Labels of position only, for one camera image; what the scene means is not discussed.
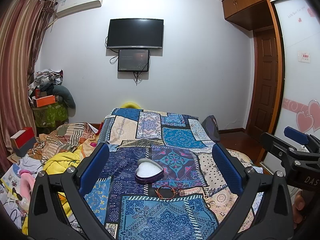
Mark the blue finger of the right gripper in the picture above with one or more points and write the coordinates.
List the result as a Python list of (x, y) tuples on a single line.
[(295, 135)]

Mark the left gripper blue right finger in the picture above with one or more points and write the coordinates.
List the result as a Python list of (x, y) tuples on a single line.
[(230, 168)]

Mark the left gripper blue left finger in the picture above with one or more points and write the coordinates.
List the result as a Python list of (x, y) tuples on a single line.
[(91, 167)]

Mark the heart-shaped purple jewelry box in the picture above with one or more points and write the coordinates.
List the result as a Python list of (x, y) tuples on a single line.
[(148, 171)]

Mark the person's right hand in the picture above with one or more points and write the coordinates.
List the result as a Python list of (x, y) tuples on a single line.
[(302, 198)]

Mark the yellow cartoon blanket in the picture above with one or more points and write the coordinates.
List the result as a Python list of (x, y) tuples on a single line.
[(58, 164)]

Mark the dark gray bag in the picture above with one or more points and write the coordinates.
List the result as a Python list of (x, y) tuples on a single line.
[(211, 128)]

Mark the striped brown beige quilt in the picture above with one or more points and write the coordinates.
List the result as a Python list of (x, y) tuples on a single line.
[(79, 138)]

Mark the brown wooden door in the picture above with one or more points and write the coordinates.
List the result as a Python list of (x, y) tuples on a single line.
[(264, 98)]

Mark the pink cloth item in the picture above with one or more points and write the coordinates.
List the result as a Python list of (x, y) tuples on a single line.
[(27, 182)]

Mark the blue patchwork bedspread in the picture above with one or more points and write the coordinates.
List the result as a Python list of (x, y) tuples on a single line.
[(160, 180)]

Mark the green patterned storage box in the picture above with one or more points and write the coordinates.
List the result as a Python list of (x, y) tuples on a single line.
[(50, 115)]

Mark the red and white box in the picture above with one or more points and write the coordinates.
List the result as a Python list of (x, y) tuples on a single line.
[(22, 141)]

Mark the dark gray pillow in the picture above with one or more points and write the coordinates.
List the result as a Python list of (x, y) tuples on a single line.
[(65, 94)]

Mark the yellow round object behind bed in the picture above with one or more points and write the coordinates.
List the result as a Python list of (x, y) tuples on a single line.
[(131, 105)]

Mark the orange box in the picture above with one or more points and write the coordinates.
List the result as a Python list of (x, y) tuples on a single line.
[(44, 101)]

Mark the pile of clothes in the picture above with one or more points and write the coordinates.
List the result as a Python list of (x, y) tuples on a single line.
[(46, 76)]

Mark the wooden overhead cabinet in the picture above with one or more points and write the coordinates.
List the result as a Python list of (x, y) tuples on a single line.
[(248, 14)]

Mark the striped red gold curtain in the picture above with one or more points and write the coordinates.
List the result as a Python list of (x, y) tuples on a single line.
[(22, 31)]

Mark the small black wall monitor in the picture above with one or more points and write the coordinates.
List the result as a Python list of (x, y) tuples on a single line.
[(133, 60)]

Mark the large black wall television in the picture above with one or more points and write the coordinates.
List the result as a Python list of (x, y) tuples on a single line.
[(135, 33)]

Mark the white wall air conditioner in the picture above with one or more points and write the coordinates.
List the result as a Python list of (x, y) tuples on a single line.
[(68, 7)]

